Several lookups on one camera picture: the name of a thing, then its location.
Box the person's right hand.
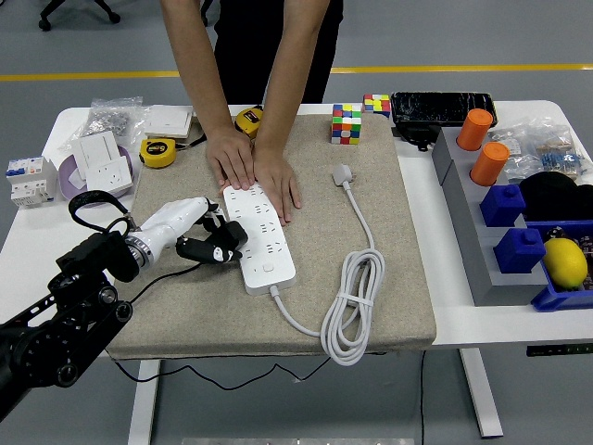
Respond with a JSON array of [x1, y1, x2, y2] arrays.
[[205, 123, 257, 191]]

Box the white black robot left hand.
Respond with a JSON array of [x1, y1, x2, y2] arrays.
[[138, 196, 245, 266]]

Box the person's left hand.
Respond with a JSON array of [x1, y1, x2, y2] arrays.
[[252, 144, 303, 227]]

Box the black plug adapter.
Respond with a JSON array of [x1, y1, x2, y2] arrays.
[[203, 217, 249, 254]]

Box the white power strip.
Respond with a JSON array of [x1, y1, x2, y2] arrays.
[[222, 183, 297, 297]]

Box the grey-brown fabric mat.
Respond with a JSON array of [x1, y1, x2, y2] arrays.
[[106, 113, 437, 361]]

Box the white socket panel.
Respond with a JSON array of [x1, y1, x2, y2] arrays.
[[85, 157, 134, 198]]

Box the large colourful puzzle cube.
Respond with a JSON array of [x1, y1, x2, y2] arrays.
[[330, 102, 363, 146]]

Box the person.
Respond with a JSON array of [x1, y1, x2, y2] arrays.
[[203, 0, 345, 106]]

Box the purple plate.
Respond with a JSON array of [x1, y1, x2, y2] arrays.
[[57, 144, 136, 209]]

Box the clear bag metal screws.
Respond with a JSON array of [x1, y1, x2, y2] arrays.
[[57, 95, 152, 152]]

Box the small colourful puzzle cube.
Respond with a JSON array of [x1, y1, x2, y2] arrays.
[[362, 93, 393, 120]]

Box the black office chair base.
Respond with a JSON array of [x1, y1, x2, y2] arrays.
[[38, 0, 122, 32], [198, 0, 218, 28]]

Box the small black device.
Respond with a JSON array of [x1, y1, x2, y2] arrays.
[[393, 121, 441, 153]]

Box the white blue circuit breaker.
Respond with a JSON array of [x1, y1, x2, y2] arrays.
[[5, 155, 59, 209]]

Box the black wrapped tray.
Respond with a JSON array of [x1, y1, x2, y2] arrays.
[[390, 90, 499, 129]]

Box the white table leg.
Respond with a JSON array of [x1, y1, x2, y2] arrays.
[[458, 347, 505, 439], [127, 359, 162, 445]]

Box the grey block holder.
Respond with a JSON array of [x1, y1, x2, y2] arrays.
[[431, 125, 550, 308]]

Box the orange cylinder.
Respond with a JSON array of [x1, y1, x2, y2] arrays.
[[456, 108, 494, 152], [470, 141, 511, 186]]

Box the blue block with knob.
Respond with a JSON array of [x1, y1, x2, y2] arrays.
[[479, 184, 527, 228], [493, 226, 547, 275]]

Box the clear bag small parts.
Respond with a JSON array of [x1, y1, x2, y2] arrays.
[[488, 118, 543, 184]]

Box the black cloth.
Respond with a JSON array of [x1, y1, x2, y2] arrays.
[[518, 172, 593, 223]]

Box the clear bag blue resistors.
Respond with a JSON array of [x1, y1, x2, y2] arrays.
[[532, 133, 593, 182]]

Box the yellow lemon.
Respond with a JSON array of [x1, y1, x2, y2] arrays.
[[541, 236, 589, 291]]

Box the blue plastic bin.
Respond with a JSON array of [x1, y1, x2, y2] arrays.
[[525, 218, 593, 312]]

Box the black desk control panel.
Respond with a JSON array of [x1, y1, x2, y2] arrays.
[[525, 343, 593, 358]]

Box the white power strip cable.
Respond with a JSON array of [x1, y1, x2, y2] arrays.
[[270, 162, 386, 367]]

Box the yellow tape measure black strap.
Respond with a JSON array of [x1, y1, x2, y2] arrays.
[[138, 132, 208, 169]]

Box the white wall switch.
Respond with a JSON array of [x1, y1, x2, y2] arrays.
[[143, 104, 195, 141]]

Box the white switch panel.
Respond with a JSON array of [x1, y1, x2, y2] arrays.
[[69, 130, 124, 182]]

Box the thin black adapter cord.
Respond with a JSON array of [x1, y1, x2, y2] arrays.
[[105, 261, 334, 389]]

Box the black hanging cable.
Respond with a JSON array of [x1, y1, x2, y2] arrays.
[[419, 350, 427, 445]]

